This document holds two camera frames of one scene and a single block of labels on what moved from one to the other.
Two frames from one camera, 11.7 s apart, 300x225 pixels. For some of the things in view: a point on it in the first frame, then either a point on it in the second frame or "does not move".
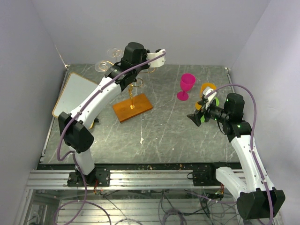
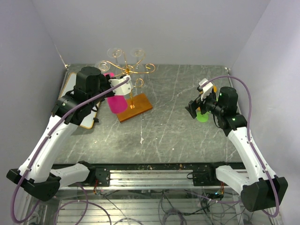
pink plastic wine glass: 187,82 to 118,104
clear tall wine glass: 114,52 does not move
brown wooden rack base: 123,111 does not move
